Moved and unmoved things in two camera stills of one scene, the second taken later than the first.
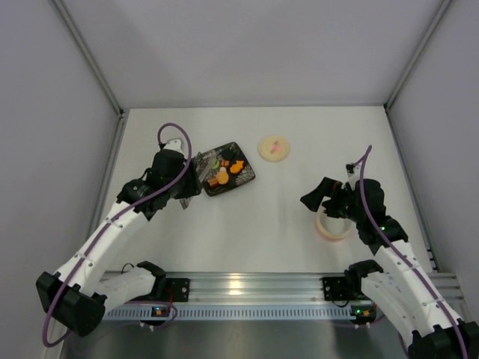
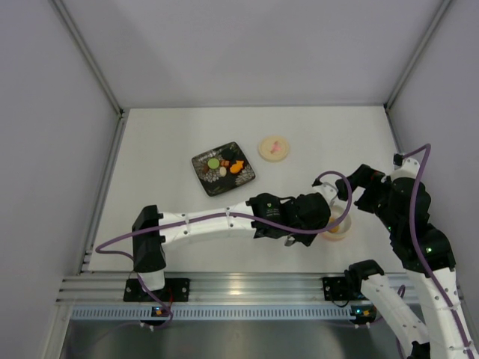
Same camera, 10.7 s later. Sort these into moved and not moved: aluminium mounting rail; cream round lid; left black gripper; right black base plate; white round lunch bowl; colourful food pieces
Moved: left black gripper; colourful food pieces
Not moved: right black base plate; aluminium mounting rail; white round lunch bowl; cream round lid
